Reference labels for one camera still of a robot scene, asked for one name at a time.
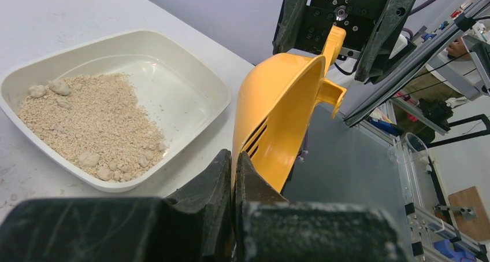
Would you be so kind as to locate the aluminium frame rail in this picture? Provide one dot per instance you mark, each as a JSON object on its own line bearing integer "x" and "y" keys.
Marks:
{"x": 362, "y": 103}

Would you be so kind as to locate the tan cat litter pile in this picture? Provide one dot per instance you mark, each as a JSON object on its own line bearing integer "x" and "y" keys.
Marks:
{"x": 97, "y": 124}

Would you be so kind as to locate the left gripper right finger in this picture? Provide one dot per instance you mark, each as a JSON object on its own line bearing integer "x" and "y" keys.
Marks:
{"x": 268, "y": 227}

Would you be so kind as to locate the orange litter scoop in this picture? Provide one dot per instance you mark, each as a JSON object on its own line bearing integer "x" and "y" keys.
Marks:
{"x": 275, "y": 103}

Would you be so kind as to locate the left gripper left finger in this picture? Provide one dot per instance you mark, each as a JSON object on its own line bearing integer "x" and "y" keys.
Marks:
{"x": 192, "y": 224}

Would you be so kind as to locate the white litter tray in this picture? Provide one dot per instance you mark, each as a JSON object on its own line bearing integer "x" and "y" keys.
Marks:
{"x": 181, "y": 94}

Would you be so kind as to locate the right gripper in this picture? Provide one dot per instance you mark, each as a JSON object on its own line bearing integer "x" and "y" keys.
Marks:
{"x": 373, "y": 25}

